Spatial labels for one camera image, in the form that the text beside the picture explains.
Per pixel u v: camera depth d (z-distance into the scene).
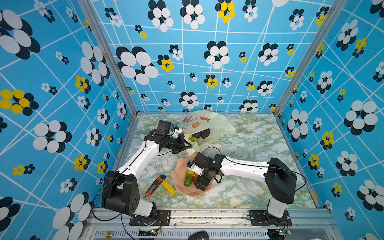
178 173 0.86
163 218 0.74
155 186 0.83
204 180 0.73
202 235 0.67
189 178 0.83
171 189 0.82
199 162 0.66
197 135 1.02
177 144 0.72
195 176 0.75
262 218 0.72
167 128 0.68
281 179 0.45
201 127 0.88
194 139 0.96
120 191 0.43
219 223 0.73
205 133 1.03
